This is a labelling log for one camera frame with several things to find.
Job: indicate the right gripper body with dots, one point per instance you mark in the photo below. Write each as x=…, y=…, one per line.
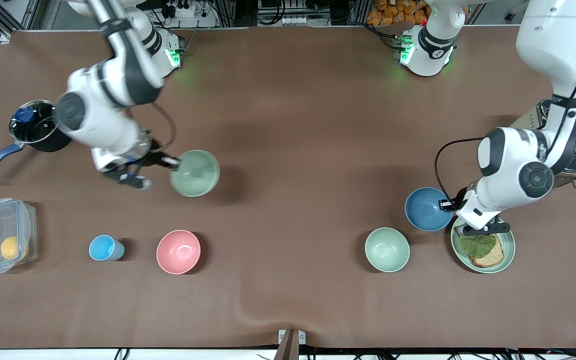
x=153, y=158

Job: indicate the blue bowl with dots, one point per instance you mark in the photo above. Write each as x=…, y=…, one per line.
x=425, y=210

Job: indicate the light green bowl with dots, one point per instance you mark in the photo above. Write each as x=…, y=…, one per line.
x=387, y=250
x=195, y=172

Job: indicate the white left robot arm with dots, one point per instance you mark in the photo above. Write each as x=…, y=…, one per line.
x=518, y=165

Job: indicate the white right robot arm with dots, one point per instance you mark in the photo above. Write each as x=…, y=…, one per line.
x=113, y=85

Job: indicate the pink bowl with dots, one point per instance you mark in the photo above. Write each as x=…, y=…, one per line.
x=178, y=252

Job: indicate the green lettuce leaf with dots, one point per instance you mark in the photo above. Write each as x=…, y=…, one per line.
x=478, y=245

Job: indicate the light green plate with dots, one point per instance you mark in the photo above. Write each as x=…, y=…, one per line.
x=507, y=250

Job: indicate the brown bread slice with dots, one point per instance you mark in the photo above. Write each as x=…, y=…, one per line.
x=490, y=257

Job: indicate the glass lid blue knob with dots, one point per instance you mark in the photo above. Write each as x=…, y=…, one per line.
x=33, y=122

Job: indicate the light blue cup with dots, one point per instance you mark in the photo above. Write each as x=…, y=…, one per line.
x=102, y=248

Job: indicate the yellow lemon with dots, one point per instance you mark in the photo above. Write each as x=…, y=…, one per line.
x=12, y=248

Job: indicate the white power strip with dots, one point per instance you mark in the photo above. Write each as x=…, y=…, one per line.
x=183, y=9
x=294, y=20

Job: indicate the bag of orange snacks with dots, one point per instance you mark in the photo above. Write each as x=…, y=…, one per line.
x=398, y=12

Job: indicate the grey metal bracket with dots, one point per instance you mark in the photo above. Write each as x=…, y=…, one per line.
x=292, y=336

